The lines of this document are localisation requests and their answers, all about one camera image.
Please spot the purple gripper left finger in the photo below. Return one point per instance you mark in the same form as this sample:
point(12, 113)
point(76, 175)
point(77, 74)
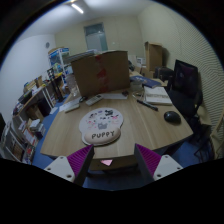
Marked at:
point(74, 167)

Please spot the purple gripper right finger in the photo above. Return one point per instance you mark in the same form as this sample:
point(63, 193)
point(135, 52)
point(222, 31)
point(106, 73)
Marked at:
point(154, 167)

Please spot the puppy print mouse pad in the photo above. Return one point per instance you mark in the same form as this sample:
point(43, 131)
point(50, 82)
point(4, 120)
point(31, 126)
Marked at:
point(101, 126)

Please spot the black computer mouse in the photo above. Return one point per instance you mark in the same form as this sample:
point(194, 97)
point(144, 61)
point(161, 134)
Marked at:
point(172, 117)

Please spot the pink sticky note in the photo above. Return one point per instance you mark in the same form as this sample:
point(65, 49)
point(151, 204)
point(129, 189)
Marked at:
point(106, 162)

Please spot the black pen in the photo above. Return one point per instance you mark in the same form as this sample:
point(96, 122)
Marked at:
point(147, 105)

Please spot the low bookshelf with books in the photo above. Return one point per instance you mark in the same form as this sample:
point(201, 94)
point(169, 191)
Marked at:
point(20, 144)

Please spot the white open book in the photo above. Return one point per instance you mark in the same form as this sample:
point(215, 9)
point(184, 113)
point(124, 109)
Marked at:
point(156, 96)

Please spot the wooden side desk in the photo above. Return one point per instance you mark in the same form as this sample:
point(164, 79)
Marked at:
point(40, 105)

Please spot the white remote control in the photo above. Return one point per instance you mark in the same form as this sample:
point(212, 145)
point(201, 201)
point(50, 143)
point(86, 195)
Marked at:
point(94, 100)

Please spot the black office chair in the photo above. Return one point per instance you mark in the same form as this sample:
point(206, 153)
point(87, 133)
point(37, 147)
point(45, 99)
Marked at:
point(183, 89)

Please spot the blue book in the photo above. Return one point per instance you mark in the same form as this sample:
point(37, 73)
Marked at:
point(146, 81)

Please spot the large cardboard box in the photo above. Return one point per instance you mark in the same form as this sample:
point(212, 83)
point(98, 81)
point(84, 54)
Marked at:
point(102, 73)

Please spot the blue white boxes stack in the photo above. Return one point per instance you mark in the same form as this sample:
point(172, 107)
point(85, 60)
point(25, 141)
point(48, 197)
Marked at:
point(57, 61)

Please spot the tall cardboard box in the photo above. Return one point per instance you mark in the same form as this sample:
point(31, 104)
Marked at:
point(153, 52)

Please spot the white grey door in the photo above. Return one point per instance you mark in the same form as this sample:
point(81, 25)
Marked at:
point(95, 37)

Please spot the ceiling light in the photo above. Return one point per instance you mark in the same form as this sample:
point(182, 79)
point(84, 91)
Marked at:
point(77, 8)

